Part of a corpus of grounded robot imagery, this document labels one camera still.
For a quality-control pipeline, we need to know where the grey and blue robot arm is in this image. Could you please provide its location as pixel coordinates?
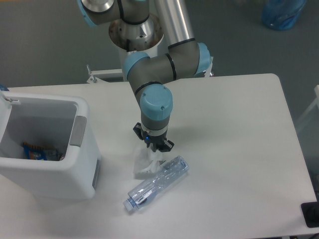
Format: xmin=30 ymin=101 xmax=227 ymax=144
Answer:
xmin=78 ymin=0 xmax=211 ymax=152

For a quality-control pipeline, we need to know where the orange blue snack wrapper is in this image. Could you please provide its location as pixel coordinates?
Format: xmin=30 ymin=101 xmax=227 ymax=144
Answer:
xmin=22 ymin=142 xmax=63 ymax=161

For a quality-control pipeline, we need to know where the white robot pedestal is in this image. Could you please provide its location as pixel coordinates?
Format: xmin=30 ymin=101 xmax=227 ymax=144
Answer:
xmin=108 ymin=13 xmax=165 ymax=82

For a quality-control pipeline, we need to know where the white base frame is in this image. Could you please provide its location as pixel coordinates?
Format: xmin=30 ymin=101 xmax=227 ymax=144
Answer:
xmin=86 ymin=64 xmax=125 ymax=84

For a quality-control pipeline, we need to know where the white paper wrapper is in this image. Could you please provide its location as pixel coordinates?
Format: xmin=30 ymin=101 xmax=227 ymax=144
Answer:
xmin=133 ymin=147 xmax=165 ymax=179

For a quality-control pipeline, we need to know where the black device at table edge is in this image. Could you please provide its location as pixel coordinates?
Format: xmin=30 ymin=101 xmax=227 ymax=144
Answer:
xmin=301 ymin=202 xmax=319 ymax=228

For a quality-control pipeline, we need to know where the clear plastic water bottle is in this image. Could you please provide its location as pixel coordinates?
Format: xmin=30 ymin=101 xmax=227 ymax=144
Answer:
xmin=123 ymin=156 xmax=189 ymax=212

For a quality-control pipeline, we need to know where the white trash can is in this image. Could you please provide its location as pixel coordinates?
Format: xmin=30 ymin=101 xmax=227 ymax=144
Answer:
xmin=0 ymin=91 xmax=101 ymax=200

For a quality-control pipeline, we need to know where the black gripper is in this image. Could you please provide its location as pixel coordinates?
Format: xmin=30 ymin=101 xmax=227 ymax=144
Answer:
xmin=133 ymin=122 xmax=174 ymax=152

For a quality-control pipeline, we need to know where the blue plastic bag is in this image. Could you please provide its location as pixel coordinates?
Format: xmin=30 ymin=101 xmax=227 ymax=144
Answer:
xmin=261 ymin=0 xmax=307 ymax=31

